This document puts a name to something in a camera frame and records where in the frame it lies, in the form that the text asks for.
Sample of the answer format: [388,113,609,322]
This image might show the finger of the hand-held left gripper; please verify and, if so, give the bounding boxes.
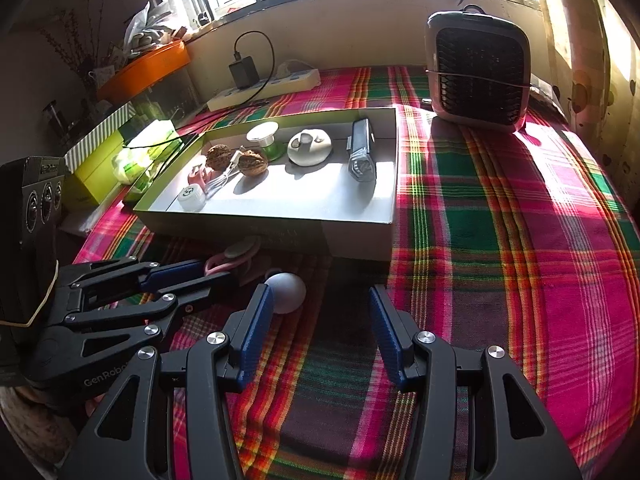
[55,255,207,307]
[61,271,239,337]

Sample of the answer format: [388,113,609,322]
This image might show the plaid pink green blanket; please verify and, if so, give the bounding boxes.
[75,65,640,480]

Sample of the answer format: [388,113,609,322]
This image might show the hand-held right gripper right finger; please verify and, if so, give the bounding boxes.
[368,284,583,480]

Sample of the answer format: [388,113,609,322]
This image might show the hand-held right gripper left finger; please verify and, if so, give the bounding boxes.
[60,282,275,480]

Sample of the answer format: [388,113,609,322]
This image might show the dried branches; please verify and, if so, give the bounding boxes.
[35,0,116,76]

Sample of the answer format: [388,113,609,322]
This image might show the white round device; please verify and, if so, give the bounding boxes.
[286,127,333,166]

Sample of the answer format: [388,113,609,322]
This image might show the white charging cable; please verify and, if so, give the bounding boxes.
[205,147,246,198]

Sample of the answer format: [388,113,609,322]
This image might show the black charger plug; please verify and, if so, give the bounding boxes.
[229,52,261,90]

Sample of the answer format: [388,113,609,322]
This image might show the pile of plastic packets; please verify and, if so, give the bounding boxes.
[122,0,193,53]

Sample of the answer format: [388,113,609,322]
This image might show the heart print curtain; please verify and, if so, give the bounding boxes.
[530,0,640,191]

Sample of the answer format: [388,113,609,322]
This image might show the black charger with cable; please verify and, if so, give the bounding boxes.
[122,31,276,151]

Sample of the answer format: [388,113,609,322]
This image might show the orange tray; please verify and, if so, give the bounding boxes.
[96,40,192,102]

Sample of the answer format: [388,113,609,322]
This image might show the yellow box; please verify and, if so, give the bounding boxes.
[62,130,126,208]

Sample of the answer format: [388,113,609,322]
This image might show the brown walnut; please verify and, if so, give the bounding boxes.
[206,144,233,171]
[236,146,266,177]

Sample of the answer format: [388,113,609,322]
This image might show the pale egg-shaped stone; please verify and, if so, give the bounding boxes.
[264,272,307,315]

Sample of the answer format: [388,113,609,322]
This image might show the white round cap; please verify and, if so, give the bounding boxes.
[177,185,206,211]

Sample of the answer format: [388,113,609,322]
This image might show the shallow cardboard box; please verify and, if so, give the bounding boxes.
[132,106,398,263]

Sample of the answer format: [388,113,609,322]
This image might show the small desktop heater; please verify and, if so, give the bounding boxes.
[425,5,531,133]

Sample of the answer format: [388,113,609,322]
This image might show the small bike light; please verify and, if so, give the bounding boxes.
[346,119,377,183]

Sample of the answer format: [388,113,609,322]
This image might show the white power strip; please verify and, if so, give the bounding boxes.
[206,67,321,112]

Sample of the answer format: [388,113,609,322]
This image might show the green spool with white top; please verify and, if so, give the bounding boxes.
[246,122,283,161]

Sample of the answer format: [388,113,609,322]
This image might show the green white tissue pack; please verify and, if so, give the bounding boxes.
[112,120,181,186]

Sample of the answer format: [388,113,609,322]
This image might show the striped box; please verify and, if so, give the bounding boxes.
[64,105,136,171]

